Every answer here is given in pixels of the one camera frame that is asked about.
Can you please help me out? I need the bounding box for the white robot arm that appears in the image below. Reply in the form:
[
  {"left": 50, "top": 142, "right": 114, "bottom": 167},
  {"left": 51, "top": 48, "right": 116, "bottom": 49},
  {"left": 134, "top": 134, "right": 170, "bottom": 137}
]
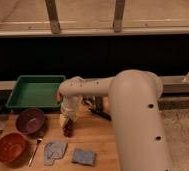
[{"left": 59, "top": 70, "right": 172, "bottom": 171}]

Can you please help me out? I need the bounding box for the grey blue cloth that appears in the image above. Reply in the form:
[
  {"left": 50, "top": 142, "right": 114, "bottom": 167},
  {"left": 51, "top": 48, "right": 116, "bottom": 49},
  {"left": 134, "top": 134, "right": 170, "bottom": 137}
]
[{"left": 44, "top": 141, "right": 68, "bottom": 166}]

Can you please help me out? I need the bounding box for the dark red grape bunch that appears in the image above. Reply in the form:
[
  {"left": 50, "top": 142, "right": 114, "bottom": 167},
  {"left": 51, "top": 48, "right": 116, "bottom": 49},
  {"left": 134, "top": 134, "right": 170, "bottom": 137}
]
[{"left": 63, "top": 119, "right": 74, "bottom": 137}]

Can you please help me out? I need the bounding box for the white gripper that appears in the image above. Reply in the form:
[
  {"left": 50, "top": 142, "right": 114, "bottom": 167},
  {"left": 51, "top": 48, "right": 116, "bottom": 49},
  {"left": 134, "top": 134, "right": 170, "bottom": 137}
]
[{"left": 59, "top": 96, "right": 81, "bottom": 128}]

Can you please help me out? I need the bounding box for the metal spoon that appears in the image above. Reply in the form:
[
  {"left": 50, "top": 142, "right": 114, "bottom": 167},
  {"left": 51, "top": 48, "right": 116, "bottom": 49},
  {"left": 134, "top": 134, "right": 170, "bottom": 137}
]
[{"left": 27, "top": 137, "right": 43, "bottom": 167}]

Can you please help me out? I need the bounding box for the red bowl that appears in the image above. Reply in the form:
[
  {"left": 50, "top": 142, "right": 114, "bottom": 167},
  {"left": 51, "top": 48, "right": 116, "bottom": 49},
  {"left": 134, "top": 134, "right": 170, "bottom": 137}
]
[{"left": 0, "top": 132, "right": 27, "bottom": 164}]

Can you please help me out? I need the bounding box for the green plastic tray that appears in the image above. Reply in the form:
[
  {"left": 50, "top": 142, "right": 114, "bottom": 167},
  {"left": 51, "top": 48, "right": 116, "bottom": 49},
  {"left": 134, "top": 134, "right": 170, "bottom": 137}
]
[{"left": 6, "top": 75, "right": 66, "bottom": 110}]

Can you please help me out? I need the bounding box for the black handled knife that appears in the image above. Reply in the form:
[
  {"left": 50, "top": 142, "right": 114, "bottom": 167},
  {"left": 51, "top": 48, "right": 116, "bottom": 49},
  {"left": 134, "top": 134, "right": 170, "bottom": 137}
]
[{"left": 83, "top": 96, "right": 111, "bottom": 121}]

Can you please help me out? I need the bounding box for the purple bowl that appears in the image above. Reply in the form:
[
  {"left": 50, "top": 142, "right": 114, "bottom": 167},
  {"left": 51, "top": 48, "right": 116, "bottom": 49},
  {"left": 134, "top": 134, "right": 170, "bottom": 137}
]
[{"left": 16, "top": 108, "right": 45, "bottom": 135}]

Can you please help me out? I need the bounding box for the orange carrot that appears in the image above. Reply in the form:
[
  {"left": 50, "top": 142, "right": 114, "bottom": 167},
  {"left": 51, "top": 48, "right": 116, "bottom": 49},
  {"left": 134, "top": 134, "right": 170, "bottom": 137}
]
[{"left": 56, "top": 92, "right": 61, "bottom": 103}]

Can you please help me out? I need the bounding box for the blue sponge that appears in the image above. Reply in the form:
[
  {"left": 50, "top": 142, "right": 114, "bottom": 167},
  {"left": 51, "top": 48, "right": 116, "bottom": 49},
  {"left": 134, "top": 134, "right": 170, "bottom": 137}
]
[{"left": 72, "top": 148, "right": 96, "bottom": 166}]

